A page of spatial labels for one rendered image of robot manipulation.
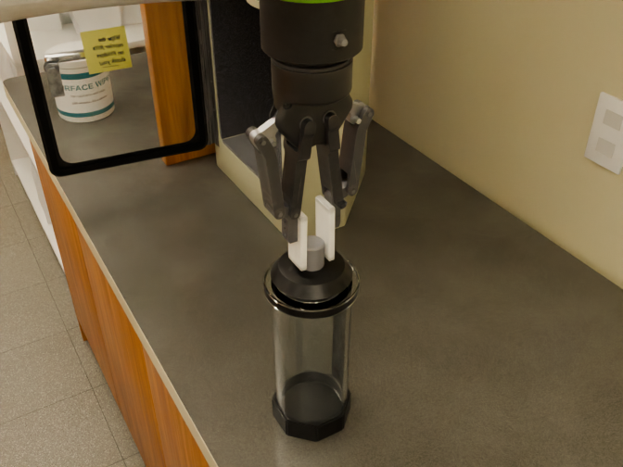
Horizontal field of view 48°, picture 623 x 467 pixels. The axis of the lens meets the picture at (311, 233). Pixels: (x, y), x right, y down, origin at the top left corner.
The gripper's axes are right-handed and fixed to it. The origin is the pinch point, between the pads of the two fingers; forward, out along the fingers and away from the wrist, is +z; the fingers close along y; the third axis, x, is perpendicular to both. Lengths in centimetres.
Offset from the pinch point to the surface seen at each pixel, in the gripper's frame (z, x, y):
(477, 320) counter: 28.6, -2.2, -30.7
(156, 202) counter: 29, -58, 0
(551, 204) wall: 24, -16, -59
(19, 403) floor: 123, -115, 36
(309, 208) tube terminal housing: 22.2, -33.4, -19.1
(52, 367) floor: 123, -126, 24
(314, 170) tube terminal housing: 15.0, -33.5, -20.1
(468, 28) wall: 0, -42, -58
